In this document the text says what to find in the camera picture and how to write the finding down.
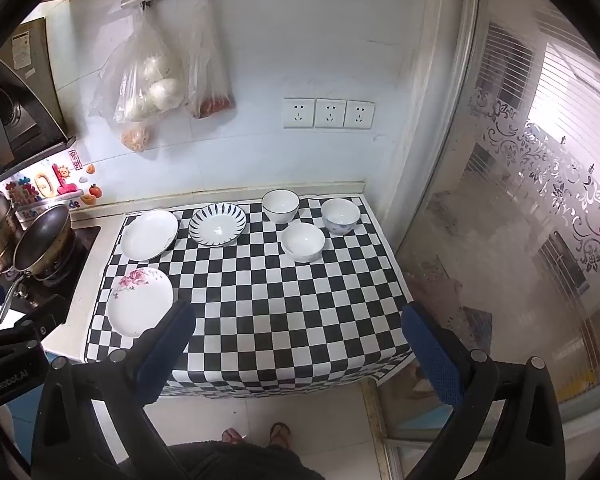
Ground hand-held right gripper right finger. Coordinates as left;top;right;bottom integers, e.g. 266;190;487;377
401;304;567;480

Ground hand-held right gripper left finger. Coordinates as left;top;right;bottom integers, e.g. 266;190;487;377
30;300;197;480

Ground pink floral white plate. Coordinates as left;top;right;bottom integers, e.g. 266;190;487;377
106;267;175;338

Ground plain white plate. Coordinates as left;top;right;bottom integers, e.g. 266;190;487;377
120;209;180;262

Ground blue striped plate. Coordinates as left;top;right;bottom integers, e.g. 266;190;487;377
188;202;247;248

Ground blue patterned white bowl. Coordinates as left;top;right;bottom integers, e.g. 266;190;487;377
321;198;362;236

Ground plain white bowl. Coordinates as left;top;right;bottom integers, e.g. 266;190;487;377
280;222;326;263

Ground dark rimmed white bowl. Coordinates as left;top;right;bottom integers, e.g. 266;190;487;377
261;189;301;224

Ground blue cabinet front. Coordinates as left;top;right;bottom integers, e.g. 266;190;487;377
0;355;71;466

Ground black gas stove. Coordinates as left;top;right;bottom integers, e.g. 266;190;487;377
0;225;102;321

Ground steel frying pan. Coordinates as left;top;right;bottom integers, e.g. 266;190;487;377
0;203;76;326

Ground black and white checkered cloth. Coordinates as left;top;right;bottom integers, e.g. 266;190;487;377
82;195;416;398

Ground person's dark clothing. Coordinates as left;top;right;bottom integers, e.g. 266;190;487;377
165;441;326;480

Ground person's right foot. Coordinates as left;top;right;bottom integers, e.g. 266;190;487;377
269;422;292;448

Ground frosted floral glass sliding door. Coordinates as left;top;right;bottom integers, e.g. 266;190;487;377
395;0;600;480

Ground black range hood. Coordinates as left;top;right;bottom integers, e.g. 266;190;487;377
0;17;77;188

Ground small bag of orange food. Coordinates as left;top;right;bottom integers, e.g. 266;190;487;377
121;122;151;153

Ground plastic bag of white buns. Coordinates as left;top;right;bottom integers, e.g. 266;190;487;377
89;7;188;126

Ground plastic bag with red food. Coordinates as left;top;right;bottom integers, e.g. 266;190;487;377
182;0;235;120

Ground colourful wall stickers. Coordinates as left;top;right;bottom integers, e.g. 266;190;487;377
0;150;103;211

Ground white wall socket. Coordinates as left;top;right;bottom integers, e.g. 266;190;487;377
283;98;316;129
314;99;347;129
344;100;376;131

